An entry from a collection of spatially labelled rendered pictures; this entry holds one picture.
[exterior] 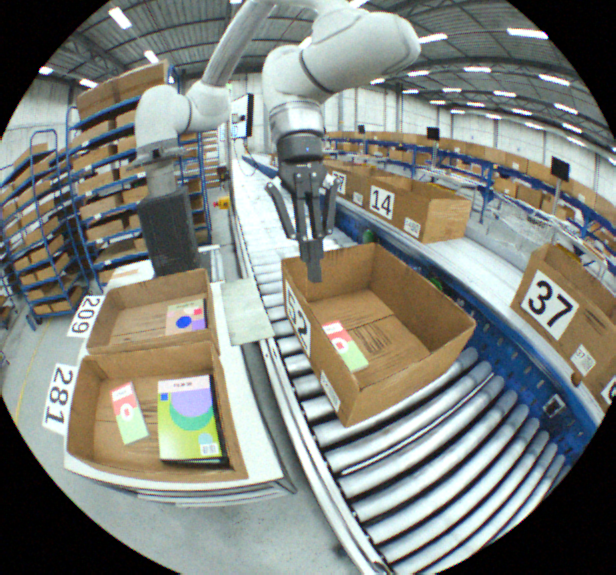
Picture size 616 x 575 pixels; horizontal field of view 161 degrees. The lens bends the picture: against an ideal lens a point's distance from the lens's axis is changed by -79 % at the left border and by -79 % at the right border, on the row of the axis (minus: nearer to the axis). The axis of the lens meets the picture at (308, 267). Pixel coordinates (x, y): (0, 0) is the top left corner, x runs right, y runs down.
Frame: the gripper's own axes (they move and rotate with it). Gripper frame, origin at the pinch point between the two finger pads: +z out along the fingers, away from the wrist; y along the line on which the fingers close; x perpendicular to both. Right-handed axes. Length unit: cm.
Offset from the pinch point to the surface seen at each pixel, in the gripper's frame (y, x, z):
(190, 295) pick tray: 30, -41, 12
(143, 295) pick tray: 47, -39, 9
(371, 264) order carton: -27.2, -23.9, 8.9
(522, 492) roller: -25, 50, 47
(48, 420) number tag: 65, 12, 20
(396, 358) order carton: -18.4, -0.2, 26.8
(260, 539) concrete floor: 40, 10, 112
